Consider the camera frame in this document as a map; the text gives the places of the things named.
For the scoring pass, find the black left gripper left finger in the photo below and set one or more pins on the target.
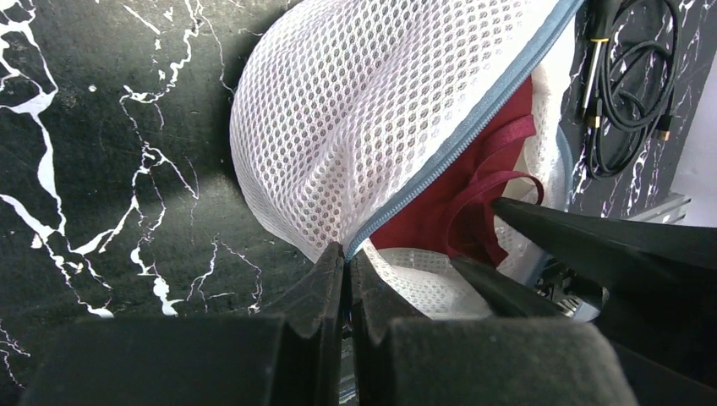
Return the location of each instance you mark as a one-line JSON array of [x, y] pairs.
[[287, 356]]

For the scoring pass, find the maroon bra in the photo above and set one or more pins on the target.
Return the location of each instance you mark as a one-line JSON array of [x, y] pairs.
[[453, 215]]

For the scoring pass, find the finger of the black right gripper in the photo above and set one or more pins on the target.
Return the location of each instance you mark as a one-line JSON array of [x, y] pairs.
[[649, 267], [505, 296]]

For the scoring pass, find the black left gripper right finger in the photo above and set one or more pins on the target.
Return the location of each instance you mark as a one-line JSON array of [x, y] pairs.
[[405, 358]]

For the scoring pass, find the orange handled screwdriver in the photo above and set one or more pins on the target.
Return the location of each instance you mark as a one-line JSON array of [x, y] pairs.
[[602, 14]]

